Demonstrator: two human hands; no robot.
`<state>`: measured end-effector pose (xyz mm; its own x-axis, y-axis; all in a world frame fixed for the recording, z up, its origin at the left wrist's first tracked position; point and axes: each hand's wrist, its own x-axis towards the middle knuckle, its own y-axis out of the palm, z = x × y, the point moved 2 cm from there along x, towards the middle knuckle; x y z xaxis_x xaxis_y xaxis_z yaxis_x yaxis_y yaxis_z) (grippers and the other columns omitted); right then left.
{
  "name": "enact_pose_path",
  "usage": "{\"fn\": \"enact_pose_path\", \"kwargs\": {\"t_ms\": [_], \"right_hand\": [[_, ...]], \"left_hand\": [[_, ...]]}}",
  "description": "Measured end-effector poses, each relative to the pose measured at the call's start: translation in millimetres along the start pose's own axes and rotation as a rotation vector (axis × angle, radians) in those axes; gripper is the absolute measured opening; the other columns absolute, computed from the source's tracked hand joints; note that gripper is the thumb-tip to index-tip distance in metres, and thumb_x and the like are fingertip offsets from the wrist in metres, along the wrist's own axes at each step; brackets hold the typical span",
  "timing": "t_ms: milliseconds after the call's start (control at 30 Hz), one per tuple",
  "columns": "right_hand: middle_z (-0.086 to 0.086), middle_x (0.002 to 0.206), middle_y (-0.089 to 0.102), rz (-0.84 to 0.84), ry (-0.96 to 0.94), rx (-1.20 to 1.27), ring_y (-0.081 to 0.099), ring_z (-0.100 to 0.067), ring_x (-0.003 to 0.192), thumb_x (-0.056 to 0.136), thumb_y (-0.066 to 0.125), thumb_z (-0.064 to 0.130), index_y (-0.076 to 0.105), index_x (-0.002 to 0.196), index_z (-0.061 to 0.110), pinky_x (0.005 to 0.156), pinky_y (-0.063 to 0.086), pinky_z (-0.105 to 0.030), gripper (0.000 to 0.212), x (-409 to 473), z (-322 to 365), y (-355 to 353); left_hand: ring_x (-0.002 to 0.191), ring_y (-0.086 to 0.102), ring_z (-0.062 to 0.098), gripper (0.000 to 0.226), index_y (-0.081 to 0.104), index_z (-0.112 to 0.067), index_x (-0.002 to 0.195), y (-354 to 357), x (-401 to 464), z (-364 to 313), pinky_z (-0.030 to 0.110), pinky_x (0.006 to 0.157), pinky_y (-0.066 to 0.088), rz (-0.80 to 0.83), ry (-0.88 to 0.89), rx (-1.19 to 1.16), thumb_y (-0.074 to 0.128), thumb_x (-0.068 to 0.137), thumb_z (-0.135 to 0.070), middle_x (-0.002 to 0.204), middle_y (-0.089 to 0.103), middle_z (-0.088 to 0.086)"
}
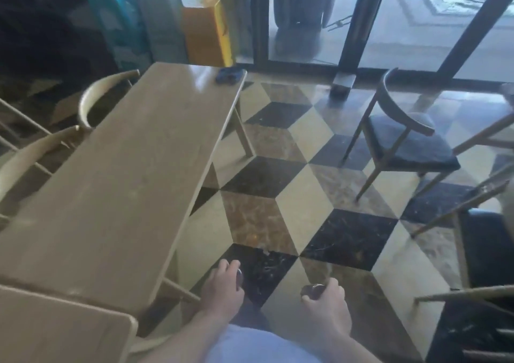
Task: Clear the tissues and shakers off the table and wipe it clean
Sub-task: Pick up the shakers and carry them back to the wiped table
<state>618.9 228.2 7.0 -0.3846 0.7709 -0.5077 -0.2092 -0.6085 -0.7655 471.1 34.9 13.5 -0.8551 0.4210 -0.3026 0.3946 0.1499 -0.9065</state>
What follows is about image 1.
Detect grey door stop block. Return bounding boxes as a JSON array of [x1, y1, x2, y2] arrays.
[[330, 71, 357, 99]]

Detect person's dark trousers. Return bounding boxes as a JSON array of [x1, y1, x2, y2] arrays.
[[231, 300, 274, 334]]

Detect person's left hand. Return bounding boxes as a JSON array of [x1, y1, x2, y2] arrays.
[[199, 259, 246, 322]]

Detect person's right hand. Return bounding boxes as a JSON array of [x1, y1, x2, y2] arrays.
[[301, 277, 353, 342]]

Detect adjacent wooden table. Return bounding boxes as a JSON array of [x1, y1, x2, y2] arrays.
[[0, 284, 139, 363]]

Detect wooden desk leg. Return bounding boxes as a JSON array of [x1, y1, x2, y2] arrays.
[[232, 100, 256, 160]]

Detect light blue plastic stool stack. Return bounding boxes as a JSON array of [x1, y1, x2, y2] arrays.
[[135, 0, 190, 64]]

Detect curved-back wooden chair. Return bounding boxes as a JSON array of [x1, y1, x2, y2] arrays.
[[0, 125, 81, 223], [77, 69, 141, 131]]

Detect person's white shirt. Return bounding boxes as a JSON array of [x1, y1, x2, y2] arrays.
[[205, 324, 322, 363]]

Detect person's left forearm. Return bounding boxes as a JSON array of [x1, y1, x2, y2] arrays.
[[138, 312, 233, 363]]

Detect black door frame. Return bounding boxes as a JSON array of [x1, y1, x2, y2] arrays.
[[248, 0, 514, 94]]

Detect wooden chair with dark seat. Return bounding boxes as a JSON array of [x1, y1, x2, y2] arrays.
[[409, 170, 514, 363], [341, 68, 462, 203]]

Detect teal plastic stool stack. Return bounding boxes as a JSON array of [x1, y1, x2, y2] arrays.
[[78, 0, 153, 72]]

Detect blue cleaning cloth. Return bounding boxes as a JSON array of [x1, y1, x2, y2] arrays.
[[215, 68, 246, 85]]

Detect yellow plastic stool stack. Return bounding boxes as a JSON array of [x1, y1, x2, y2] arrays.
[[183, 0, 235, 69]]

